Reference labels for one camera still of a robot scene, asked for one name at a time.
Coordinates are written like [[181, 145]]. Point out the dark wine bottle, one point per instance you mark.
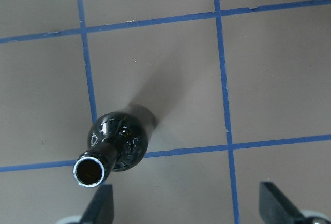
[[117, 141]]

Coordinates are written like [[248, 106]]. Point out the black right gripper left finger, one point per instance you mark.
[[101, 207]]

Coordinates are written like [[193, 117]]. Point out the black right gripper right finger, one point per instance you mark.
[[276, 207]]

